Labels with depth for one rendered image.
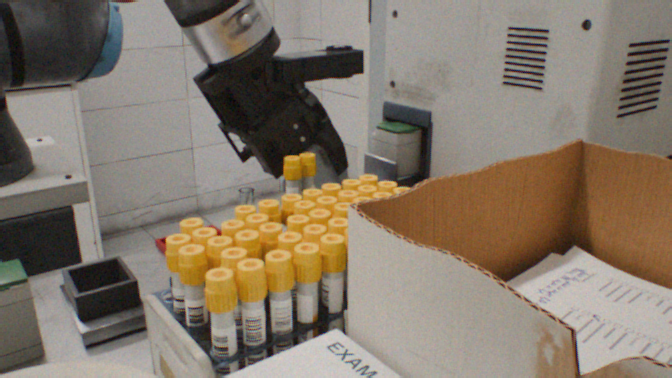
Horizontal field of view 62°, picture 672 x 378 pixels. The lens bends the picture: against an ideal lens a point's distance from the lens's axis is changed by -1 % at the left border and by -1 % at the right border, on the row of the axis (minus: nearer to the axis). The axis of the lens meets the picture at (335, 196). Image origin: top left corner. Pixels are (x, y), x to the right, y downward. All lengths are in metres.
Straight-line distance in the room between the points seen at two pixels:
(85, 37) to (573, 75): 0.58
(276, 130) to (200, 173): 2.53
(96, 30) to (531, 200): 0.58
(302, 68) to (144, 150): 2.39
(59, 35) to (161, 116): 2.14
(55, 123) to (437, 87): 1.67
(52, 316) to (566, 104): 0.49
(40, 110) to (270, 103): 1.62
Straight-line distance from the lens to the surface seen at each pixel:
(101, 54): 0.81
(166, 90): 2.90
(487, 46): 0.60
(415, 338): 0.29
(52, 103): 2.12
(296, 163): 0.52
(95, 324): 0.49
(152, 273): 0.58
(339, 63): 0.58
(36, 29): 0.79
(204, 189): 3.09
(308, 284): 0.34
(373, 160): 0.68
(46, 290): 0.58
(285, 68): 0.54
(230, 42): 0.50
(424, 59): 0.66
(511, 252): 0.45
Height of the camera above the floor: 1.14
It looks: 20 degrees down
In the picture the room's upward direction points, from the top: straight up
